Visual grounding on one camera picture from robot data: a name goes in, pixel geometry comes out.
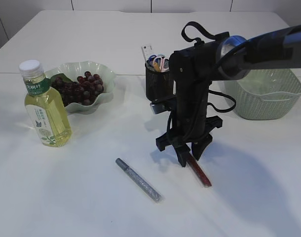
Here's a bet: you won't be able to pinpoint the clear plastic ruler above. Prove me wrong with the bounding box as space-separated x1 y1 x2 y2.
141 44 155 62

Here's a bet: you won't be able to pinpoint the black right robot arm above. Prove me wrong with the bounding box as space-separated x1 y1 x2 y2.
151 22 301 166

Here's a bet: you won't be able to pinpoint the pink scissors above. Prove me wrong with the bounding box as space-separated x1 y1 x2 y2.
152 57 169 73

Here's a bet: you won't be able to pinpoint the black mesh pen holder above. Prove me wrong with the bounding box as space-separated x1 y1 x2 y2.
145 62 174 101

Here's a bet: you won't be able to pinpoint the gold glitter pen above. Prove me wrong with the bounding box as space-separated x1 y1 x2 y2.
153 62 161 72

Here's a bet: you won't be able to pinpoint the purple grape bunch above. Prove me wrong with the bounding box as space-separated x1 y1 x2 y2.
50 71 104 107

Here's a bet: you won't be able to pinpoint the blue scissors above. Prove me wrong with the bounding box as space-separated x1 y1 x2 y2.
147 54 165 64

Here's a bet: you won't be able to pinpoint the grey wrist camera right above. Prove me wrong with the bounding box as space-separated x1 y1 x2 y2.
150 95 176 115

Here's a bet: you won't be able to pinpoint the green tea bottle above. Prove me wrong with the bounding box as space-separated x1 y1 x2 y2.
19 60 72 147

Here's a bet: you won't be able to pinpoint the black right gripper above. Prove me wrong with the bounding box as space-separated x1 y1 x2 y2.
156 111 223 167

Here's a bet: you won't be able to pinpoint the green woven plastic basket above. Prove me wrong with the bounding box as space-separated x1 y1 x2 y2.
223 69 301 120

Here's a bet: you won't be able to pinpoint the grey glitter pen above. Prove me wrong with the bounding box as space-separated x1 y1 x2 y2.
115 158 162 203

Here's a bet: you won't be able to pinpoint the red glitter pen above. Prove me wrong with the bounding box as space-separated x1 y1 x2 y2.
186 145 212 188

